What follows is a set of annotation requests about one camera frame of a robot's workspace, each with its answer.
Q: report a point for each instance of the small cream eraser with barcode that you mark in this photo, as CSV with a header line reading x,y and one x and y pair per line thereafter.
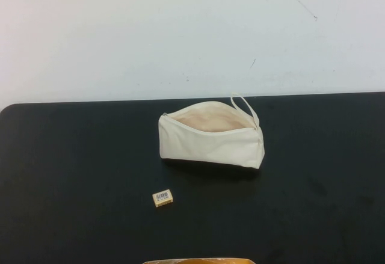
x,y
162,198

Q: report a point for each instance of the yellow cardboard box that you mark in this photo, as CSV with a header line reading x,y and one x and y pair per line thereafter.
x,y
195,261

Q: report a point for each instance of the cream fabric pencil case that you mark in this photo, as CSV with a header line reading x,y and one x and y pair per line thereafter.
x,y
210,148

